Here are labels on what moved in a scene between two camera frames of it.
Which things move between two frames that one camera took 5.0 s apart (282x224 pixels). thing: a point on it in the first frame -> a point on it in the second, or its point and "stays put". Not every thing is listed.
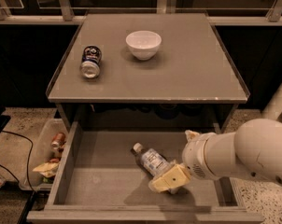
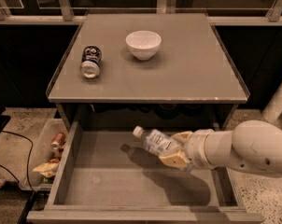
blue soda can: (91, 63) stays put
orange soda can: (59, 141) stays put
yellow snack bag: (48, 170) stays put
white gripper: (194, 155) -> (195, 148)
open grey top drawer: (98, 177) stays put
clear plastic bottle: (152, 162) -> (156, 141)
